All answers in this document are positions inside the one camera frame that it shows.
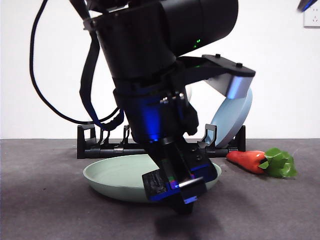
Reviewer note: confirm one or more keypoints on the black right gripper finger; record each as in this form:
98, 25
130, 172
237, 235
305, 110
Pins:
186, 200
153, 183

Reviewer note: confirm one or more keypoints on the green plate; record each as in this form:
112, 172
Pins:
117, 172

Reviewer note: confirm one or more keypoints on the orange carrot with green leaves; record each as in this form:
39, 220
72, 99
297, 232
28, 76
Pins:
245, 158

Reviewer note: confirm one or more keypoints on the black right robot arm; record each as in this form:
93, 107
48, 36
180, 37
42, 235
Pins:
155, 50

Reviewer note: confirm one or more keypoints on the black plate rack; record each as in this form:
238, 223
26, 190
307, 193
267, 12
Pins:
110, 151

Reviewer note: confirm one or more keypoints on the blue plate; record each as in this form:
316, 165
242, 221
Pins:
230, 120

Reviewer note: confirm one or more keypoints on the beige plate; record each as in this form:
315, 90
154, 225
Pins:
190, 93

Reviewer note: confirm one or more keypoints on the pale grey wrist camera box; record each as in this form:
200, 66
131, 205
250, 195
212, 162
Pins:
235, 86

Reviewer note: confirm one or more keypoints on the white wall socket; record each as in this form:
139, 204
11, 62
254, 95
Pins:
312, 20

